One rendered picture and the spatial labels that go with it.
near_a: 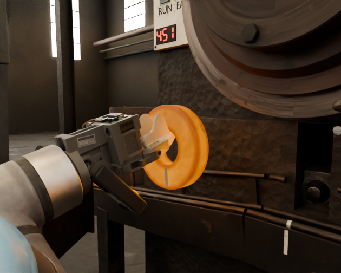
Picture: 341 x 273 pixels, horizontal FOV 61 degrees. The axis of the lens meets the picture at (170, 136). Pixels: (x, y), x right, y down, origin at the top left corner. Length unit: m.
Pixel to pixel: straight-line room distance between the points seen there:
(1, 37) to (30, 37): 8.05
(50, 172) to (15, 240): 0.19
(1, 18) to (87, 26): 9.13
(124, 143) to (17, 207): 0.16
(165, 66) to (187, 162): 0.44
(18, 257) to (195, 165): 0.34
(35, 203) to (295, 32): 0.36
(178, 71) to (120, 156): 0.46
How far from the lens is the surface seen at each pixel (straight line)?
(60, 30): 7.40
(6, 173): 0.37
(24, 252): 0.20
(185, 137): 0.48
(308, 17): 0.40
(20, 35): 10.94
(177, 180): 0.51
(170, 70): 0.85
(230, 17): 0.45
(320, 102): 0.47
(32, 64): 10.90
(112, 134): 0.41
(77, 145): 0.40
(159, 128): 0.48
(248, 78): 0.50
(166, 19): 0.86
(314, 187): 0.60
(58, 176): 0.37
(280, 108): 0.49
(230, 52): 0.49
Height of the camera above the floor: 0.90
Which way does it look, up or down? 6 degrees down
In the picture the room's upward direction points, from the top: straight up
